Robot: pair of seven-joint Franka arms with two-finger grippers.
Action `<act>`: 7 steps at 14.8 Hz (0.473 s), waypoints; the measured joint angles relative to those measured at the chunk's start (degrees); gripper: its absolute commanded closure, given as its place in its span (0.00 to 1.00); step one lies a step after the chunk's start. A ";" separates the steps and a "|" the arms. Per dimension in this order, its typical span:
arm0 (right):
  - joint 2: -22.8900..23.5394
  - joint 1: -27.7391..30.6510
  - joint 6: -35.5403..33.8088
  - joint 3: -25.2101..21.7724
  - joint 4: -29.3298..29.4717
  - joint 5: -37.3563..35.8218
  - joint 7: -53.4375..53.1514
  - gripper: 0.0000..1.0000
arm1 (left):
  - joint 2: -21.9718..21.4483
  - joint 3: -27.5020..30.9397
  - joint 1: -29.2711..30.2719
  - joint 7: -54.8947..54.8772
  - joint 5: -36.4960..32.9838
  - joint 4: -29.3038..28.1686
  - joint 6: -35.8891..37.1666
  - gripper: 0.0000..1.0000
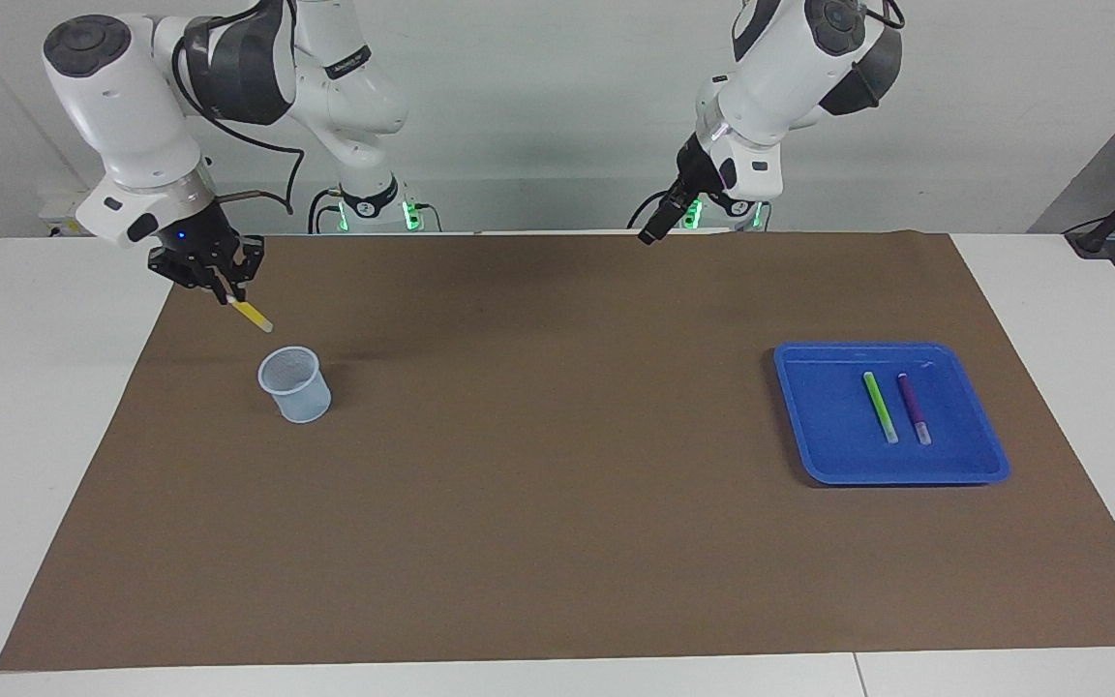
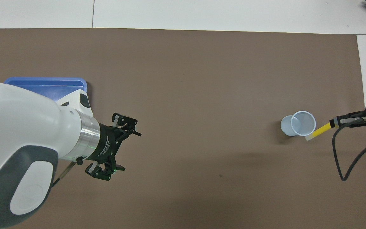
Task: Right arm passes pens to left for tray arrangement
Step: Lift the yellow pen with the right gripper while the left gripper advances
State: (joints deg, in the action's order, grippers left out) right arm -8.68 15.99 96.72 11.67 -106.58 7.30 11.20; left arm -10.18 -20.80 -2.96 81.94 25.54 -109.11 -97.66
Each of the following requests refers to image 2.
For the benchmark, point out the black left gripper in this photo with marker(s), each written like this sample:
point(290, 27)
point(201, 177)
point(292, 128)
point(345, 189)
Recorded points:
point(106, 144)

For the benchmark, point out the yellow pen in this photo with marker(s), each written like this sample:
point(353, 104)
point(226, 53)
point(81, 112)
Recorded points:
point(319, 131)

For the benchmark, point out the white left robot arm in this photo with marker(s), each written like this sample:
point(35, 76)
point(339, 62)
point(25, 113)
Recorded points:
point(27, 127)

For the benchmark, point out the blue plastic tray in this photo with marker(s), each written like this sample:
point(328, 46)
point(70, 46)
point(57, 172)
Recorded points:
point(52, 87)

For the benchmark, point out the translucent plastic cup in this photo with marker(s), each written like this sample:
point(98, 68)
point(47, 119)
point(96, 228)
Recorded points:
point(286, 127)

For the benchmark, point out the brown table mat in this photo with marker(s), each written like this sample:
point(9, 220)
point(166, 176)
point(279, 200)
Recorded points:
point(202, 95)

